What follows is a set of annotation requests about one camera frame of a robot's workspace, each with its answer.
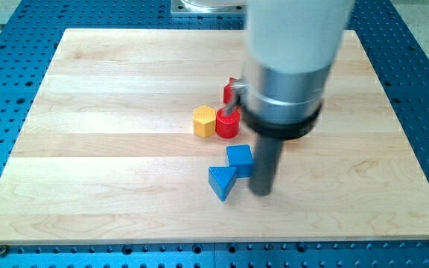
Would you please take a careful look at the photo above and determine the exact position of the blue cube block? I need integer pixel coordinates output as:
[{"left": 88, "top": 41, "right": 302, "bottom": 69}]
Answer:
[{"left": 226, "top": 144, "right": 253, "bottom": 178}]

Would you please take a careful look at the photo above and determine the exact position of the blue triangular block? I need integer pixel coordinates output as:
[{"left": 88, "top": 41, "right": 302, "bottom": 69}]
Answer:
[{"left": 209, "top": 166, "right": 238, "bottom": 202}]

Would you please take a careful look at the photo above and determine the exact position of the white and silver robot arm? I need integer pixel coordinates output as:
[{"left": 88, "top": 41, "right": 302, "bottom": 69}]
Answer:
[{"left": 235, "top": 0, "right": 354, "bottom": 140}]

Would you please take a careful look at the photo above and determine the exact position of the red block behind arm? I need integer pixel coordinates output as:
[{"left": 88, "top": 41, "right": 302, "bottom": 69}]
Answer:
[{"left": 222, "top": 77, "right": 237, "bottom": 104}]

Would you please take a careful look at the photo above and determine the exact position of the light wooden board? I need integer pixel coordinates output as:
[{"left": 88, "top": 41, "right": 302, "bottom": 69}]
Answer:
[{"left": 0, "top": 29, "right": 429, "bottom": 245}]

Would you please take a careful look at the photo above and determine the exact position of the red cylinder block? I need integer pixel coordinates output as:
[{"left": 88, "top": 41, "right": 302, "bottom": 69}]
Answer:
[{"left": 215, "top": 109, "right": 241, "bottom": 138}]

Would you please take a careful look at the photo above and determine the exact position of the yellow hexagonal block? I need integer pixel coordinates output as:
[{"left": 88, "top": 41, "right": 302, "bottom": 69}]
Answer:
[{"left": 192, "top": 106, "right": 216, "bottom": 138}]

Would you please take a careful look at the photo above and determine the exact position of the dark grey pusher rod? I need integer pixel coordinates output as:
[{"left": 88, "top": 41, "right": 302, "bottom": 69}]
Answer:
[{"left": 250, "top": 135, "right": 283, "bottom": 197}]

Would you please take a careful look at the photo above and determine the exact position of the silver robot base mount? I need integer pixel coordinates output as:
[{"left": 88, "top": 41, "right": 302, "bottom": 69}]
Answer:
[{"left": 170, "top": 0, "right": 247, "bottom": 15}]

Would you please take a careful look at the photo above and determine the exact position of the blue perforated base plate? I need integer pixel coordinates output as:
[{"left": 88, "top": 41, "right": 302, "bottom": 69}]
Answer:
[{"left": 0, "top": 1, "right": 429, "bottom": 267}]

